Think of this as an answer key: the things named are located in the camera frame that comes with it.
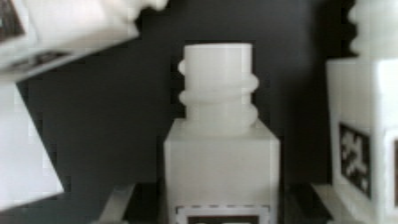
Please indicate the white square tabletop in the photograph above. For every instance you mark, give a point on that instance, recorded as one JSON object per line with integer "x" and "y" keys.
{"x": 54, "y": 30}

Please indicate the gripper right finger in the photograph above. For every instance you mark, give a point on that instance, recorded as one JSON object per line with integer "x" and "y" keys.
{"x": 320, "y": 207}

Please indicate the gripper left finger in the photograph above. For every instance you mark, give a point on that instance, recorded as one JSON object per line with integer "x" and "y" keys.
{"x": 119, "y": 207}

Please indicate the white table leg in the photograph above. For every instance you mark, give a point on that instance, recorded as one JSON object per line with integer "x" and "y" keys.
{"x": 221, "y": 148}
{"x": 363, "y": 107}

